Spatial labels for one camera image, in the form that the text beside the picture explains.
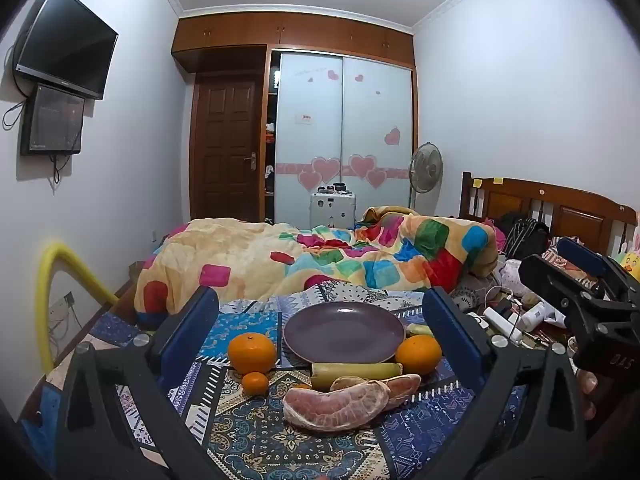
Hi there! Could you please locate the yellow plush toy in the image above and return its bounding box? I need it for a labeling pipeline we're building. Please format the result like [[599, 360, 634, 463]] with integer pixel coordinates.
[[615, 225, 640, 281]]

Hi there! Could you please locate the white power strip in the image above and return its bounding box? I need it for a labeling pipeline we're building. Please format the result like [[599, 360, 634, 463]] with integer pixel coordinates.
[[482, 305, 523, 346]]

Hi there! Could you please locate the purple plate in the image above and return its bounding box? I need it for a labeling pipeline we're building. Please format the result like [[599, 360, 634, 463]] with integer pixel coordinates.
[[283, 301, 406, 365]]

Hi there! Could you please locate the white bottle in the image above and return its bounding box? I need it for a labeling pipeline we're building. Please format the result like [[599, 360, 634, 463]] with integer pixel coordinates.
[[520, 300, 547, 333]]

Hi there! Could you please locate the standing electric fan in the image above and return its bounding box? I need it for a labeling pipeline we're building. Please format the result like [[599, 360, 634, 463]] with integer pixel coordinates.
[[407, 142, 445, 211]]

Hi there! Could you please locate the wooden bed headboard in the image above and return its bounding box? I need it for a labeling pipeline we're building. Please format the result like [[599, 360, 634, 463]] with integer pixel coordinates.
[[460, 171, 638, 271]]

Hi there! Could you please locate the brown wooden door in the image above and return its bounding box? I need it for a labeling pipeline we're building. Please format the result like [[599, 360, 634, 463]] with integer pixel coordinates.
[[190, 72, 266, 223]]

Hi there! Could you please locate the person's right hand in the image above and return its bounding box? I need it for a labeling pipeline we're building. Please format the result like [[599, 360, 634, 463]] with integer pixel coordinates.
[[575, 371, 599, 422]]

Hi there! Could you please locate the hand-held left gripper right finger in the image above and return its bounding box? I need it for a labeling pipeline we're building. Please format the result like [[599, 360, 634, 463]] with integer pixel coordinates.
[[422, 286, 589, 480]]

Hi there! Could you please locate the small tangerine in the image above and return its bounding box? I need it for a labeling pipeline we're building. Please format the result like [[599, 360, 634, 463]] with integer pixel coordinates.
[[242, 371, 270, 397]]

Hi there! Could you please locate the colourful patchwork quilt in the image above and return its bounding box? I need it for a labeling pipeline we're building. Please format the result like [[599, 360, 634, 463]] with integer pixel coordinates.
[[134, 206, 500, 328]]

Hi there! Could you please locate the wooden wardrobe with heart stickers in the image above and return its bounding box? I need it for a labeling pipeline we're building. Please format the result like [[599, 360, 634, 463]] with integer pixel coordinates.
[[171, 12, 418, 226]]

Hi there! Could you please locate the black wall television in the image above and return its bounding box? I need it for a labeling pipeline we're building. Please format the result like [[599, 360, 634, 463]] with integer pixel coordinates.
[[14, 0, 119, 101]]

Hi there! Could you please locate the white wall socket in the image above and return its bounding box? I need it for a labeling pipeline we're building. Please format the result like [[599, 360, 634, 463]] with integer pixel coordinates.
[[47, 292, 78, 326]]

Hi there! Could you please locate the white suitcase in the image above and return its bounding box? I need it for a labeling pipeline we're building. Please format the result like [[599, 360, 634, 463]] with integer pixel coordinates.
[[309, 191, 358, 228]]

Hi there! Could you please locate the black wall cable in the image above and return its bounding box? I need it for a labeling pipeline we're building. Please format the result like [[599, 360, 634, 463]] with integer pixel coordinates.
[[2, 45, 27, 131]]

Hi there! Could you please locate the small black wall screen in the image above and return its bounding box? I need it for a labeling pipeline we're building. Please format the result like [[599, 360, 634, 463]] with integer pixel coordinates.
[[20, 85, 86, 157]]

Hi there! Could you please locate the large orange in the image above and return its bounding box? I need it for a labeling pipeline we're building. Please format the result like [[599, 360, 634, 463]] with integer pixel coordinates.
[[228, 332, 277, 375], [395, 334, 443, 376]]

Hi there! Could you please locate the grey patterned cloth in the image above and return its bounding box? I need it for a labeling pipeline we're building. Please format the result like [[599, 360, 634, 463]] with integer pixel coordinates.
[[452, 280, 501, 321]]

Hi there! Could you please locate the peeled pomelo segment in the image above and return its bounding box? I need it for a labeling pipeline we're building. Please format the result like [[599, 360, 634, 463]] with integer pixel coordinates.
[[330, 374, 422, 411], [282, 380, 391, 432]]

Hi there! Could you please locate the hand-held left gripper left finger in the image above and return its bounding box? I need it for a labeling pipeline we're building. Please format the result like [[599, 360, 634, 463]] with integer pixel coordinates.
[[54, 285, 236, 480]]

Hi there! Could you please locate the black backpack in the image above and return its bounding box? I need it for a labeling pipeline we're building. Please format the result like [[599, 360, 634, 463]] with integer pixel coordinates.
[[502, 212, 551, 256]]

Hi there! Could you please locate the yellow foam tube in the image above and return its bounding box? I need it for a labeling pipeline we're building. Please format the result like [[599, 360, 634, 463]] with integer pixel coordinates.
[[35, 241, 121, 376]]

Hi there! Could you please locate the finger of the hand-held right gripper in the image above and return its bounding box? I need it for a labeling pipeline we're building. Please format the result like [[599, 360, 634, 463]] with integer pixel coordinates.
[[518, 254, 606, 321], [556, 237, 631, 291]]

